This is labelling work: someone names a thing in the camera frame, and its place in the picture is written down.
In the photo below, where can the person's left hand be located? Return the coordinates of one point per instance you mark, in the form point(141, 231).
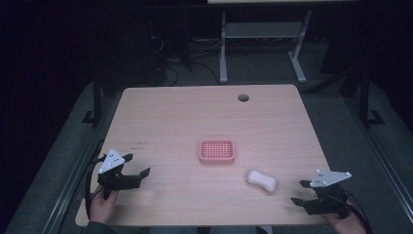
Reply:
point(102, 208)

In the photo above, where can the black metal stand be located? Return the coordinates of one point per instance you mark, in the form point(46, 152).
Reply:
point(96, 100)
point(365, 100)

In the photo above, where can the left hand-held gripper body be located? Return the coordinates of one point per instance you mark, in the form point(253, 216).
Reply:
point(114, 180)

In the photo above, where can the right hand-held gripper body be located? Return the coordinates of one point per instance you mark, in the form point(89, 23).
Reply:
point(328, 198)

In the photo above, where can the white metal table frame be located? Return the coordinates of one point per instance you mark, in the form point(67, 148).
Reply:
point(263, 30)

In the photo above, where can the white soap bar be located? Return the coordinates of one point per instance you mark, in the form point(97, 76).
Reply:
point(261, 180)

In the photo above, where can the person's right hand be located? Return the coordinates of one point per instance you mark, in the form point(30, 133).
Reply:
point(345, 225)

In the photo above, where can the pink soap dish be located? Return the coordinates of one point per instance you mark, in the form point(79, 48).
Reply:
point(216, 151)

